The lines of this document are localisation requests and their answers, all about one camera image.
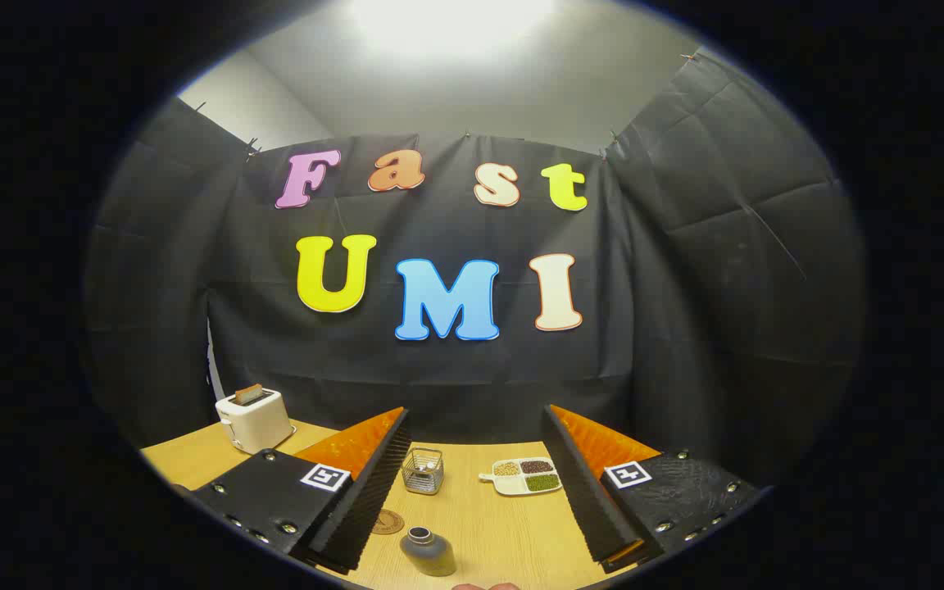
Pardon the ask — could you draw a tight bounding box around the small wire basket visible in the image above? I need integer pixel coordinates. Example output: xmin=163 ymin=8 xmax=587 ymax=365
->
xmin=402 ymin=447 xmax=445 ymax=495

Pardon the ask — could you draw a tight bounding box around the white divided dish with beans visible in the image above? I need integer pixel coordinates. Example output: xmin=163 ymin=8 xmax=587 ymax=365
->
xmin=479 ymin=457 xmax=563 ymax=497

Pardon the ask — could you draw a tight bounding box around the wooden table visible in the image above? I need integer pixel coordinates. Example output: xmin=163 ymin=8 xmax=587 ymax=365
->
xmin=142 ymin=420 xmax=645 ymax=590

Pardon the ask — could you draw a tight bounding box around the white toaster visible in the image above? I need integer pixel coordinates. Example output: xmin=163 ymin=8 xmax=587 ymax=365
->
xmin=216 ymin=383 xmax=295 ymax=455

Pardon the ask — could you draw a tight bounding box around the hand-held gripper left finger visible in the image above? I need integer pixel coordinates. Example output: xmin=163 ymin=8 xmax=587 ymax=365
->
xmin=190 ymin=406 xmax=412 ymax=574

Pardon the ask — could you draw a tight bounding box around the silver juice bottle green label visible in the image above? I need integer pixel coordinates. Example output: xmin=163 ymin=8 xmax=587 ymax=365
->
xmin=400 ymin=526 xmax=456 ymax=577

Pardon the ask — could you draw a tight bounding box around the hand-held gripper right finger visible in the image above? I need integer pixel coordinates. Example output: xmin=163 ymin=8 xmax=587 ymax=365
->
xmin=541 ymin=404 xmax=761 ymax=574

